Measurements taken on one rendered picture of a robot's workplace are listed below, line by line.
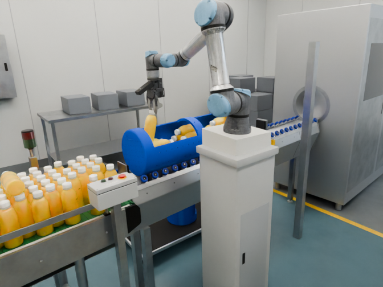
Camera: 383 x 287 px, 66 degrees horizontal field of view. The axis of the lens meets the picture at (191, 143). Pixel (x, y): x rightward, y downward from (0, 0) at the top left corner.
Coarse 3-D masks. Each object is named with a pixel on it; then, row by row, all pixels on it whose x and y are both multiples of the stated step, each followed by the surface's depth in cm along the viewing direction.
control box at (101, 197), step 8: (112, 176) 139; (128, 176) 138; (88, 184) 131; (96, 184) 130; (112, 184) 130; (120, 184) 132; (128, 184) 135; (136, 184) 137; (88, 192) 132; (96, 192) 125; (104, 192) 127; (112, 192) 130; (120, 192) 132; (128, 192) 135; (136, 192) 138; (96, 200) 127; (104, 200) 128; (112, 200) 131; (120, 200) 133; (96, 208) 129; (104, 208) 129
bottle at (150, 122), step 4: (148, 116) 175; (152, 116) 175; (148, 120) 175; (152, 120) 175; (156, 120) 177; (148, 124) 175; (152, 124) 175; (144, 128) 177; (148, 128) 175; (152, 128) 175; (148, 132) 175; (152, 132) 176; (152, 136) 177; (152, 140) 177
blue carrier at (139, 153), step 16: (160, 128) 196; (176, 128) 207; (128, 144) 174; (144, 144) 162; (176, 144) 175; (192, 144) 183; (128, 160) 179; (144, 160) 164; (160, 160) 170; (176, 160) 180
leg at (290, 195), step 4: (292, 160) 315; (292, 164) 316; (292, 168) 317; (292, 172) 318; (292, 176) 319; (288, 180) 324; (292, 180) 321; (288, 184) 326; (292, 184) 323; (288, 188) 327; (292, 188) 325; (288, 192) 328; (292, 192) 327; (288, 196) 329; (292, 196) 329; (288, 200) 332
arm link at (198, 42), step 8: (232, 8) 141; (232, 16) 140; (200, 32) 155; (192, 40) 159; (200, 40) 156; (184, 48) 164; (192, 48) 160; (200, 48) 160; (184, 56) 166; (192, 56) 166; (184, 64) 172
